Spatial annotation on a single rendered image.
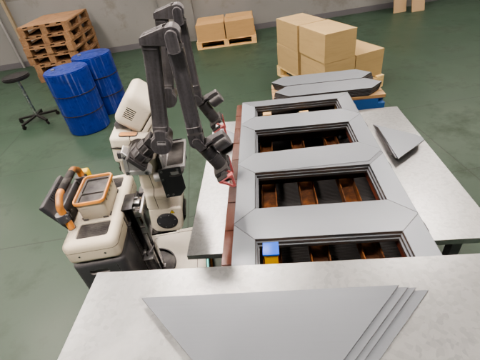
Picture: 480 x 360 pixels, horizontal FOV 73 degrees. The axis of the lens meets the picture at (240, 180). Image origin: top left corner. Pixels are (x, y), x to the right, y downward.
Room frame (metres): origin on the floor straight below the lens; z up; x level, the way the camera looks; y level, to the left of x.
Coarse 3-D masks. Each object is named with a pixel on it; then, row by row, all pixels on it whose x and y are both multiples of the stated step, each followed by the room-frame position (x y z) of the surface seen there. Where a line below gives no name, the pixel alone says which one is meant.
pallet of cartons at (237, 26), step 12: (240, 12) 7.79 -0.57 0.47; (204, 24) 7.12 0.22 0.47; (216, 24) 7.09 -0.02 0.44; (228, 24) 7.06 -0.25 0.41; (240, 24) 7.05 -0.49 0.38; (252, 24) 7.04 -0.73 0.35; (204, 36) 7.12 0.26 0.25; (216, 36) 7.10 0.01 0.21; (228, 36) 7.06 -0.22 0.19; (240, 36) 7.05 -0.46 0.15; (252, 36) 7.03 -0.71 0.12; (204, 48) 7.12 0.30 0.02
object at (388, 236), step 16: (256, 112) 2.06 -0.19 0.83; (288, 128) 1.74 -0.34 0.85; (304, 128) 1.72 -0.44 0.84; (320, 128) 1.70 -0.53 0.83; (336, 128) 1.68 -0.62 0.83; (256, 144) 1.64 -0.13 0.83; (256, 176) 1.31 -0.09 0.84; (272, 176) 1.30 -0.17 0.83; (288, 176) 1.29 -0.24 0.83; (304, 176) 1.28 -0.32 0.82; (256, 192) 1.18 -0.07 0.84; (256, 208) 1.07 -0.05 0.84; (256, 240) 0.88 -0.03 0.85; (272, 240) 0.87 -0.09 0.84; (288, 240) 0.86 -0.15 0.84; (304, 240) 0.85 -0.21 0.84; (320, 240) 0.84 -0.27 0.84; (336, 240) 0.83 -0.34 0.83; (352, 240) 0.82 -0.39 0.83; (368, 240) 0.81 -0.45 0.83; (384, 240) 0.80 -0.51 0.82; (400, 240) 0.79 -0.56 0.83; (256, 256) 0.80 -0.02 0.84
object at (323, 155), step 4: (316, 148) 1.46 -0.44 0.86; (320, 148) 1.45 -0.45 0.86; (324, 148) 1.44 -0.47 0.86; (328, 148) 1.44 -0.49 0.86; (316, 152) 1.42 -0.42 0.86; (320, 152) 1.41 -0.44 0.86; (324, 152) 1.40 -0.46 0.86; (328, 152) 1.40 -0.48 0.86; (316, 156) 1.38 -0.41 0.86; (320, 156) 1.37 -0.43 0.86; (324, 156) 1.37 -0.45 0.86; (328, 156) 1.36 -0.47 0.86; (332, 156) 1.35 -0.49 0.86; (320, 160) 1.34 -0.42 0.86; (324, 160) 1.33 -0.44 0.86; (328, 160) 1.33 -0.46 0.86; (332, 160) 1.32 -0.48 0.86; (320, 164) 1.30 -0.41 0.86; (324, 164) 1.30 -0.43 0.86; (328, 164) 1.29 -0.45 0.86
